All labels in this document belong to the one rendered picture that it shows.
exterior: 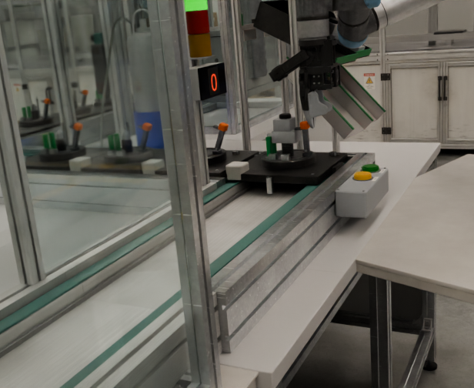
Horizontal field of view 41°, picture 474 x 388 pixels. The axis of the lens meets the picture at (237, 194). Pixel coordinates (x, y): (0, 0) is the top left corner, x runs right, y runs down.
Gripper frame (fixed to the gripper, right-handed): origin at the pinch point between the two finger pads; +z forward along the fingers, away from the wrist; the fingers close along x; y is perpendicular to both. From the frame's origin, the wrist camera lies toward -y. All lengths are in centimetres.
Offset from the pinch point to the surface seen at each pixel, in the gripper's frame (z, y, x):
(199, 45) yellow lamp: -21.3, -16.9, -21.1
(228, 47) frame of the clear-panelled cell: -14, -64, 86
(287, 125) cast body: 0.1, -5.1, -2.2
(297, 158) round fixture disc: 8.3, -2.7, -2.9
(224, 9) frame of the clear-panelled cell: -29, -64, 86
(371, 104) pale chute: 3.4, 3.1, 47.8
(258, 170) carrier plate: 10.3, -11.1, -8.4
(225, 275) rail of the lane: 11, 9, -66
